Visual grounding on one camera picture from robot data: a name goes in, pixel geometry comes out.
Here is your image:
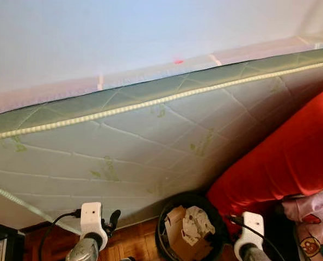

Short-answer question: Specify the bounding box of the dark low cabinet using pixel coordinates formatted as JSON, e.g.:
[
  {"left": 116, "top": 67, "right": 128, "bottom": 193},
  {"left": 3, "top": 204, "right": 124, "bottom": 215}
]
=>
[{"left": 0, "top": 220, "right": 25, "bottom": 261}]

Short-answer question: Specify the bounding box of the pink cartoon print blanket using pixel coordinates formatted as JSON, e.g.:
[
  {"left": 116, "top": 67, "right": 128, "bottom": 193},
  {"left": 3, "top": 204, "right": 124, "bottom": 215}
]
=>
[{"left": 281, "top": 188, "right": 323, "bottom": 261}]

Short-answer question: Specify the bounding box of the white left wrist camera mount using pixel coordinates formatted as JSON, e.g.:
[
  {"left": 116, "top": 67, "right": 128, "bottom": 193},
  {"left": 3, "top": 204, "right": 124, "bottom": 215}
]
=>
[{"left": 80, "top": 202, "right": 109, "bottom": 251}]

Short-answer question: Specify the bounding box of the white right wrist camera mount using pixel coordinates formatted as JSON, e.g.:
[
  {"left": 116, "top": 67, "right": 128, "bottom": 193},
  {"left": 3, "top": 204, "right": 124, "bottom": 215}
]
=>
[{"left": 234, "top": 212, "right": 265, "bottom": 260}]

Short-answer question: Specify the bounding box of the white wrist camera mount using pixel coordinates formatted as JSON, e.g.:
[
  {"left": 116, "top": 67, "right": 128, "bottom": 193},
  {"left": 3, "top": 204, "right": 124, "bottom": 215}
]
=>
[
  {"left": 80, "top": 202, "right": 109, "bottom": 251},
  {"left": 234, "top": 212, "right": 265, "bottom": 260}
]

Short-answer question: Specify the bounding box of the brown cardboard piece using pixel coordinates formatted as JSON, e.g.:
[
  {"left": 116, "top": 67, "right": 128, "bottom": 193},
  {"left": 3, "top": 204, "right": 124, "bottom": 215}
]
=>
[{"left": 164, "top": 206, "right": 214, "bottom": 261}]

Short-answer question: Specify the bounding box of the black round trash bin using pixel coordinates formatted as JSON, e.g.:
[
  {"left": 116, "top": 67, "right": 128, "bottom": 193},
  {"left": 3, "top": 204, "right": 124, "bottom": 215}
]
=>
[{"left": 156, "top": 191, "right": 233, "bottom": 261}]

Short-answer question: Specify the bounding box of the pink striped thin mattress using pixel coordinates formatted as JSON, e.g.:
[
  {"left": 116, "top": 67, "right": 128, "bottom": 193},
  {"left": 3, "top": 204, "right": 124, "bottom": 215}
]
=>
[{"left": 0, "top": 35, "right": 323, "bottom": 117}]

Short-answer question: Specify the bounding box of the crumpled white paper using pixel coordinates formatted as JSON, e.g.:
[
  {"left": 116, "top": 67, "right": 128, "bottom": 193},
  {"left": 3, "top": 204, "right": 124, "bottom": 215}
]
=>
[{"left": 182, "top": 206, "right": 216, "bottom": 246}]

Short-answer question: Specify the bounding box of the large red cushion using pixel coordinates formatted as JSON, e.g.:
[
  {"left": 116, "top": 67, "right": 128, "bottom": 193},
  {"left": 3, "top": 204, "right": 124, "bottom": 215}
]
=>
[{"left": 207, "top": 84, "right": 323, "bottom": 218}]

